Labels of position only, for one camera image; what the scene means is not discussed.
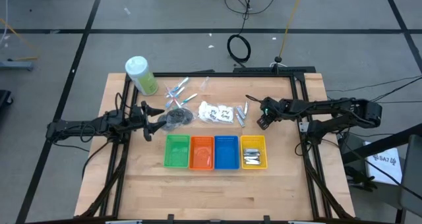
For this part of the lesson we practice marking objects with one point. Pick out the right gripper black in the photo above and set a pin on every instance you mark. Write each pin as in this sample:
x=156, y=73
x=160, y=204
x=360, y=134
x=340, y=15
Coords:
x=272, y=107

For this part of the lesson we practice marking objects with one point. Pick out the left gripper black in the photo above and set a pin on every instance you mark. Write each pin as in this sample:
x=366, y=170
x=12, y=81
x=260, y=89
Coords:
x=140, y=118

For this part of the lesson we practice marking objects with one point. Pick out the silver nail clipper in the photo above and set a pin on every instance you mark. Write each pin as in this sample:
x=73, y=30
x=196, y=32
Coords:
x=253, y=162
x=240, y=120
x=240, y=112
x=251, y=150
x=252, y=154
x=246, y=107
x=252, y=158

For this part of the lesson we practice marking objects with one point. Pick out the teal white toothbrush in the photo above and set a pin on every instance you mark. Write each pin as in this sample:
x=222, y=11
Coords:
x=189, y=99

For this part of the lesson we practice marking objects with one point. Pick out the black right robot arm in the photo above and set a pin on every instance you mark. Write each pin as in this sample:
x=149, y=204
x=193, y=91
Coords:
x=329, y=107

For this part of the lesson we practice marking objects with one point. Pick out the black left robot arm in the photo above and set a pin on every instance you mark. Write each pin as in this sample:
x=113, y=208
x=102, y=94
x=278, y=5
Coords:
x=82, y=126

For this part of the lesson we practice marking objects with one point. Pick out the yellow plastic basket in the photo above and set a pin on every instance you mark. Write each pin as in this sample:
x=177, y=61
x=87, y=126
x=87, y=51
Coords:
x=254, y=141

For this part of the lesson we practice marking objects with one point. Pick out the red white toothbrush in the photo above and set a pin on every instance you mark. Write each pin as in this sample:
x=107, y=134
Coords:
x=176, y=101

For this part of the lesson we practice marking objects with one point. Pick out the blue striped white toothbrush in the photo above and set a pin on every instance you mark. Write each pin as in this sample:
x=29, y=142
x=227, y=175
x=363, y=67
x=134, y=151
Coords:
x=178, y=91

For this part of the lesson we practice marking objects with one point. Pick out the green plastic basket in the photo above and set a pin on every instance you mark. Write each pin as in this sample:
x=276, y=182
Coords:
x=177, y=151

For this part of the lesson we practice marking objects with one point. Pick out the white green wipes canister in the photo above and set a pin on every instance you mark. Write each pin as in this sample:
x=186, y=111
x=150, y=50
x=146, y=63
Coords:
x=141, y=75

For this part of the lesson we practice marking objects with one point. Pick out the blue plastic basket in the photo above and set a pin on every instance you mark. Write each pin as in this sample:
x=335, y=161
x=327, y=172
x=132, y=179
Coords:
x=227, y=153

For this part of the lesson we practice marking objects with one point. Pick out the orange plastic basket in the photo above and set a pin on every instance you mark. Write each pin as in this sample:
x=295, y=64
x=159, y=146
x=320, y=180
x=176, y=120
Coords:
x=201, y=153

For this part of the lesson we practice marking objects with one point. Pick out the empty clear plastic wrapper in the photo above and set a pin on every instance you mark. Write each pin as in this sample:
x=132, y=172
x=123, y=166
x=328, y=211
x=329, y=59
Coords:
x=205, y=83

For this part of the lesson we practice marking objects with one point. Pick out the black floor plug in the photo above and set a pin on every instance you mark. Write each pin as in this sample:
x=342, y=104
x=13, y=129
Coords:
x=278, y=59

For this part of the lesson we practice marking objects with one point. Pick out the black table clamp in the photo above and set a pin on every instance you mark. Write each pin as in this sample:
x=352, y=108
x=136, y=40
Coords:
x=267, y=219
x=170, y=218

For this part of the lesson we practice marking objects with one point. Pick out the black floor clamp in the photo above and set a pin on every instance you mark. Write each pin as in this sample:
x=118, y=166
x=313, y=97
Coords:
x=361, y=181

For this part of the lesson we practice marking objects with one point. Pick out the black diagonal beam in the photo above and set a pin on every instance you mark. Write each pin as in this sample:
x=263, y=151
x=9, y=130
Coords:
x=379, y=145

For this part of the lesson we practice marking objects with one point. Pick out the white printed cardboard box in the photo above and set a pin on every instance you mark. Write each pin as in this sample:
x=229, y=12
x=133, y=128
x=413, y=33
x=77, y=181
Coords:
x=385, y=166

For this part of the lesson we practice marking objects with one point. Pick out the grey metal floor beam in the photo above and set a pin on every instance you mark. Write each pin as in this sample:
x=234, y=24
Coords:
x=16, y=66

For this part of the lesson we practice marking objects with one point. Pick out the grey chair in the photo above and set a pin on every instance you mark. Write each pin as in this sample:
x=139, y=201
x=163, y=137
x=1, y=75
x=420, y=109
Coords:
x=413, y=171

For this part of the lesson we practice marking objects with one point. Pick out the black aluminium rig frame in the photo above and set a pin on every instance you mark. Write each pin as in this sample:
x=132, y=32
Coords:
x=224, y=74

